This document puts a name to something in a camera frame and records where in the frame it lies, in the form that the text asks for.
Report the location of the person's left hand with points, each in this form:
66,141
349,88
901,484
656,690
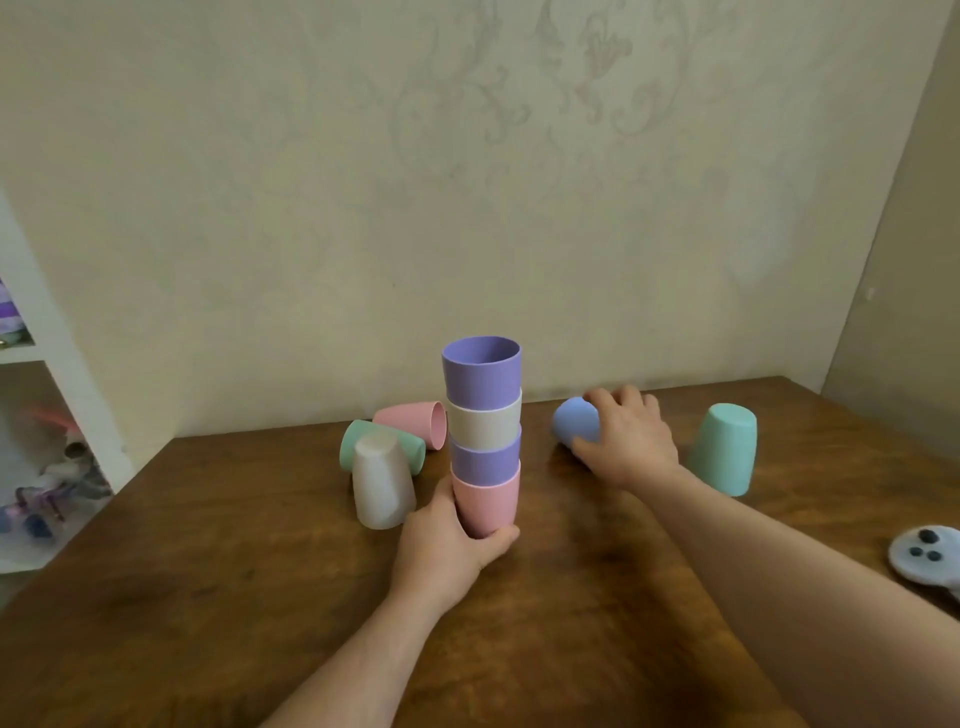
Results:
435,555

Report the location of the person's right hand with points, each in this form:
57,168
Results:
634,442

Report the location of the blue plastic cup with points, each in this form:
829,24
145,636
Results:
574,421

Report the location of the pink plastic cup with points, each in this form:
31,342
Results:
491,502
409,421

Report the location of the beige plastic cup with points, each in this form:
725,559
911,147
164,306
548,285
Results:
484,427
382,487

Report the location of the green plastic cup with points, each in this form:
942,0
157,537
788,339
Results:
349,446
724,450

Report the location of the purple plastic cup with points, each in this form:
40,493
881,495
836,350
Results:
480,382
484,465

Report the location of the person's right forearm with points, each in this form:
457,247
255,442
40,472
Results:
787,585

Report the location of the person's left forearm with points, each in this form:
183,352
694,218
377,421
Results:
360,675

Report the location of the white game controller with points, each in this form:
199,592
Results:
926,570

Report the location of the cardboard tube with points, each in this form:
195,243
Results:
75,450

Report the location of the white shelf unit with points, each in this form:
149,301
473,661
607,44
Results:
71,390

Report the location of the purple printed container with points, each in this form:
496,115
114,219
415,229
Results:
7,311

